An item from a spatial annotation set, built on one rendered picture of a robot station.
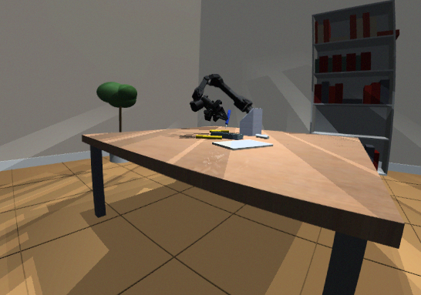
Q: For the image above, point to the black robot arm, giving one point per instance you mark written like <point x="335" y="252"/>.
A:
<point x="200" y="102"/>

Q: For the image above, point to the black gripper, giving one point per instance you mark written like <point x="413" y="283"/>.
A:
<point x="218" y="111"/>

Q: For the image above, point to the dark grey keyboard with keys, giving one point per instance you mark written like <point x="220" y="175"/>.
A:
<point x="228" y="135"/>

